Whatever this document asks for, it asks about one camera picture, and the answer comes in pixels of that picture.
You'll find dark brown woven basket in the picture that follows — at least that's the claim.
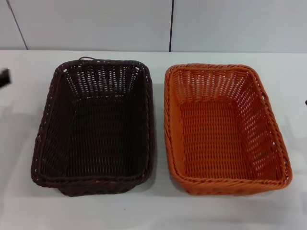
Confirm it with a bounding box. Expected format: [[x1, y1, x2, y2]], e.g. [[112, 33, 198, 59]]
[[30, 56, 157, 197]]

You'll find orange woven plastic basket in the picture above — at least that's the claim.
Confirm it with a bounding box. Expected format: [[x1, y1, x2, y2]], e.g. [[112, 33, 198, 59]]
[[164, 63, 294, 196]]

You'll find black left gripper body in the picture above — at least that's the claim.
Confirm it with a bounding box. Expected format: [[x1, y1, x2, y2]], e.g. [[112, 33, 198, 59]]
[[0, 68, 12, 87]]

